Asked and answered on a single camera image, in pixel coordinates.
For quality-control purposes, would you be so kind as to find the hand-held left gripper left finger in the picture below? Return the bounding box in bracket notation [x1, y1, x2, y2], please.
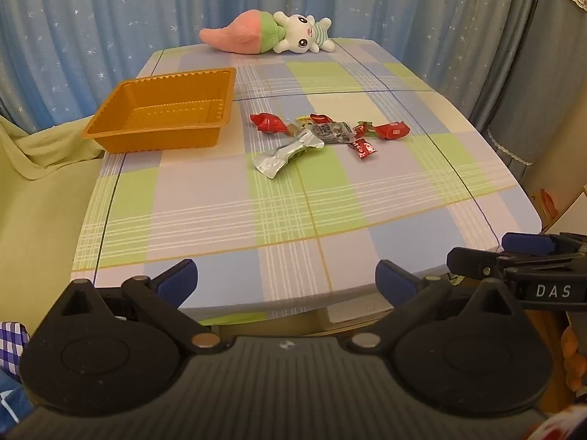
[59, 259, 224, 354]

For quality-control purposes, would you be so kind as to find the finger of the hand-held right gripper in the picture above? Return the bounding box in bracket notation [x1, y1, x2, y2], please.
[501, 232, 587, 258]
[446, 246, 511, 281]

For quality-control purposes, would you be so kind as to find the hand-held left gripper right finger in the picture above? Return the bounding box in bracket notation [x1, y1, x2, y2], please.
[350, 260, 522, 354]

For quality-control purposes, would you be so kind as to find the small red candy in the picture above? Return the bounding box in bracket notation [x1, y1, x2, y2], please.
[347, 137, 378, 160]

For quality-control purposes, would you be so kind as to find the red snack packet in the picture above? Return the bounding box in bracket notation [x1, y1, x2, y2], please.
[367, 120, 410, 141]

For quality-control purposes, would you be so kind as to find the grey printed snack packet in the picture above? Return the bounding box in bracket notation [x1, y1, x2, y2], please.
[306, 120, 356, 146]

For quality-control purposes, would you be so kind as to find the orange plastic tray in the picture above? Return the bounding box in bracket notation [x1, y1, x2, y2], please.
[81, 67, 237, 154]

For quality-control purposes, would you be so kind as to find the white table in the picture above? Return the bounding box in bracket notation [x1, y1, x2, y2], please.
[202, 291, 455, 336]

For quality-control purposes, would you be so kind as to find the orange fuzzy object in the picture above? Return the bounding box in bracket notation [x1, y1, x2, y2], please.
[561, 325, 587, 393]

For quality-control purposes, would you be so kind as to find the plaid tablecloth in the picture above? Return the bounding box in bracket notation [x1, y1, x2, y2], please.
[71, 37, 543, 326]

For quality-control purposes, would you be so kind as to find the light green cloth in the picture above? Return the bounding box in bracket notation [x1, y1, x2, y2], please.
[0, 114, 107, 327]

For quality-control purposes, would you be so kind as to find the teal lace-trimmed curtain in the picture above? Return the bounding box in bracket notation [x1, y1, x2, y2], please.
[472, 0, 587, 180]

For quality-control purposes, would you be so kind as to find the blue checked cloth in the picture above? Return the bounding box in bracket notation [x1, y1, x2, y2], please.
[0, 321, 31, 379]

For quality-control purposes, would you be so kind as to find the blue printed cloth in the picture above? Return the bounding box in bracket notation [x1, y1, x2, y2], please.
[0, 376, 28, 427]

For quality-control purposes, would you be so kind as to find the bunny carrot plush toy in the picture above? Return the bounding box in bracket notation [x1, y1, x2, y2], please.
[198, 10, 336, 56]

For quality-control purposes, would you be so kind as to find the blue starry curtain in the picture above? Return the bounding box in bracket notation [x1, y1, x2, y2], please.
[0, 0, 542, 135]

